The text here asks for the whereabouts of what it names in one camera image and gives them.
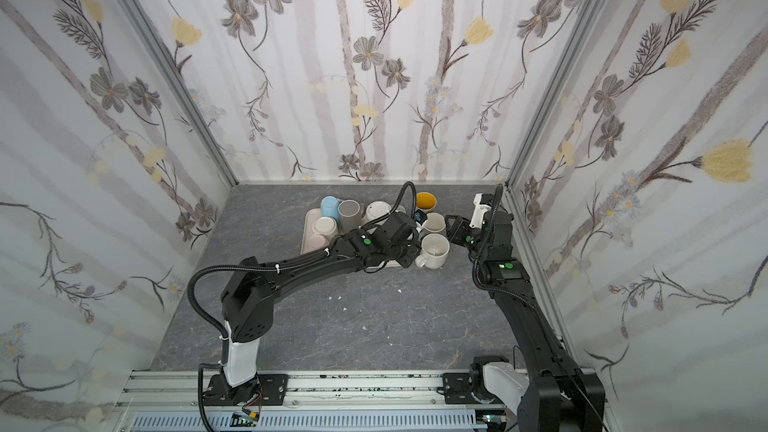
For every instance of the cream speckled mug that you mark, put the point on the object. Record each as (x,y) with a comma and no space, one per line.
(434,251)

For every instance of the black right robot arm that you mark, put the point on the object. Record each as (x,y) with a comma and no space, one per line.
(528,324)

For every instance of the small cream white mug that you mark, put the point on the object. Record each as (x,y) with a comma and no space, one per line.
(325,226)

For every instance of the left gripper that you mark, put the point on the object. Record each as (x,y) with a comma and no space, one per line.
(413,254)

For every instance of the light blue mug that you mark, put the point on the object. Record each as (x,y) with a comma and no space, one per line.
(329,207)

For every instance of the tall grey mug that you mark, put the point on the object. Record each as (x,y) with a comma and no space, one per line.
(350,215)

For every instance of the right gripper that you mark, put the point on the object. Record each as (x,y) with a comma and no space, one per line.
(459,227)

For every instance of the blue butterfly mug yellow inside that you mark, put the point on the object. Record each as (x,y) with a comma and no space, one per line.
(425,201)

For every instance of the small grey mug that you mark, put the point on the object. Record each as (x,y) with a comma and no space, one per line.
(435,223)

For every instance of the beige plastic tray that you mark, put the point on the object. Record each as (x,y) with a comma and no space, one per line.
(309,234)

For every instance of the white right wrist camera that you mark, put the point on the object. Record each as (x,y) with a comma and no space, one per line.
(482,204)

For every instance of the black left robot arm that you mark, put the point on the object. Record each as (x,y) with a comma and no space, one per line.
(249,298)

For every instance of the white round mug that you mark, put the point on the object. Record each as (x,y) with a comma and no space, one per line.
(376,209)

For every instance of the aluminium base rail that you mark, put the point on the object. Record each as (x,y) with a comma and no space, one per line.
(405,400)

